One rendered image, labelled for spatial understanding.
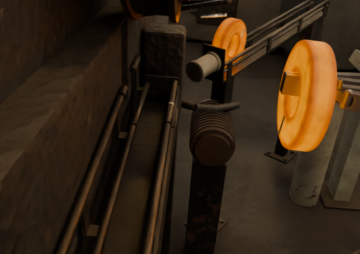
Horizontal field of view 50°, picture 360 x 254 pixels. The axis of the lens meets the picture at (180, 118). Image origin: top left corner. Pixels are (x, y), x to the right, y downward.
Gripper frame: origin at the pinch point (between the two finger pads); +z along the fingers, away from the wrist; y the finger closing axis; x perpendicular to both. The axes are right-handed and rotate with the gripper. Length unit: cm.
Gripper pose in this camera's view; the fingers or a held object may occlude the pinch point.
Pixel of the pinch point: (307, 85)
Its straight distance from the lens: 56.9
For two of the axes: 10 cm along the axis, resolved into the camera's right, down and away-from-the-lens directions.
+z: -9.9, -1.3, -0.1
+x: 1.1, -8.7, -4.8
